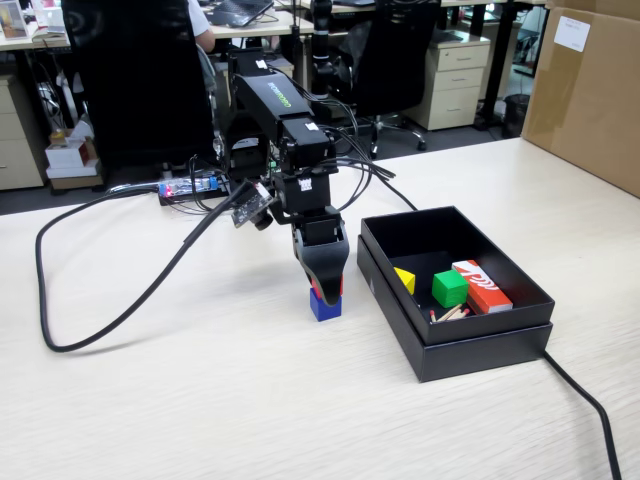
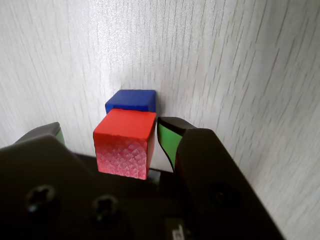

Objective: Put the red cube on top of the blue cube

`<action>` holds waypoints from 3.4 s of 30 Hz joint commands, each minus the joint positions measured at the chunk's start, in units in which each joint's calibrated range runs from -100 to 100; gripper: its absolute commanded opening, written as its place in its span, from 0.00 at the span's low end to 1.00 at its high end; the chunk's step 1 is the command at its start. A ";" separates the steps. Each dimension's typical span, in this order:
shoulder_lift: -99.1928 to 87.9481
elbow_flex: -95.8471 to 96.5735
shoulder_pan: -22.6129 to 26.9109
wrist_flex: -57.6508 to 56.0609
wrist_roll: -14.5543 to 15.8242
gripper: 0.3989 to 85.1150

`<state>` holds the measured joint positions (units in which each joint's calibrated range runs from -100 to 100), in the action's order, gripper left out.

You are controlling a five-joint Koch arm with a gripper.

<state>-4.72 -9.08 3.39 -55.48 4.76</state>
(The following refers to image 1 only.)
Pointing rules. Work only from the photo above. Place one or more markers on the large brown cardboard box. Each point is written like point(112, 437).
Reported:
point(590, 110)

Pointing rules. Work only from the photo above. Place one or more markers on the black wheeled office chair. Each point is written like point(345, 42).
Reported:
point(390, 65)

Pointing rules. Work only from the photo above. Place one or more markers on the black waste bin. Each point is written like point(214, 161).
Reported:
point(516, 117)

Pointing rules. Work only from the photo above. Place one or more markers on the seated person white shirt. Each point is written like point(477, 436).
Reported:
point(200, 22)

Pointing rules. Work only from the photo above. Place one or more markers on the black open box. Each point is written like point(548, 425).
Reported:
point(480, 357)

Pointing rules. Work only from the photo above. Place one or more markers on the blue cube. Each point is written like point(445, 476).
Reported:
point(320, 309)

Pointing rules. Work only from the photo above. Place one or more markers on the green cube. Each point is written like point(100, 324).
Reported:
point(450, 290)

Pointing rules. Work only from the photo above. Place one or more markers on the controller board with pink light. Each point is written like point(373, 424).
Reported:
point(169, 190)

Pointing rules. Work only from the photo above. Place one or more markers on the small white cardboard box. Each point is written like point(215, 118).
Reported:
point(67, 157)

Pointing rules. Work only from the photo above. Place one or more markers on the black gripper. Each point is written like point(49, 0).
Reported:
point(305, 200)

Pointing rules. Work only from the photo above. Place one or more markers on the white shipping label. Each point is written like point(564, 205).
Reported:
point(573, 33)

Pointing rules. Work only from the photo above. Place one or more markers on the standing photo card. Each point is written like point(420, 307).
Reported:
point(14, 19)

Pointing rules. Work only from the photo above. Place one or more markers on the yellow wooden wedge block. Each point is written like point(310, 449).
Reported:
point(407, 281)

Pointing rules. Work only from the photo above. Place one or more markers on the orange white matchbox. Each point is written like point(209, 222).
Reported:
point(487, 292)

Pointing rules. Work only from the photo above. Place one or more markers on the red cube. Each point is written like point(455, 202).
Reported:
point(341, 289)

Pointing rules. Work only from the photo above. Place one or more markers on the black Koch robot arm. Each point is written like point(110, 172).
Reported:
point(270, 95)

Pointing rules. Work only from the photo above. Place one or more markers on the beige three drawer cabinet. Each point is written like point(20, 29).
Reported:
point(455, 80)

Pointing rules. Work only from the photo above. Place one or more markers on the black pole with white bands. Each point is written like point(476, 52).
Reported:
point(320, 60)

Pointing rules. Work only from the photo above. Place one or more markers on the beige cabinet with wide drawers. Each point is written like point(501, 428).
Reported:
point(15, 135)

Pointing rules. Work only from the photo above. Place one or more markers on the black desk leg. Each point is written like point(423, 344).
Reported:
point(500, 60)

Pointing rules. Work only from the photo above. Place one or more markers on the black laptop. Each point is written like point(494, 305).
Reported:
point(240, 12)

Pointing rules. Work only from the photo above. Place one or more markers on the light wood office desk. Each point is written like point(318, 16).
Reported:
point(260, 31)

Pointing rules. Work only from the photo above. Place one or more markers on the tall black mesh office chair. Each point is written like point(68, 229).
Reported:
point(140, 90)

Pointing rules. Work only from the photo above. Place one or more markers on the black cardboard box tray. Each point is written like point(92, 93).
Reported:
point(425, 235)

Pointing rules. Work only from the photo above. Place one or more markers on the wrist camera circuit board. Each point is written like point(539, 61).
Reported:
point(252, 205)

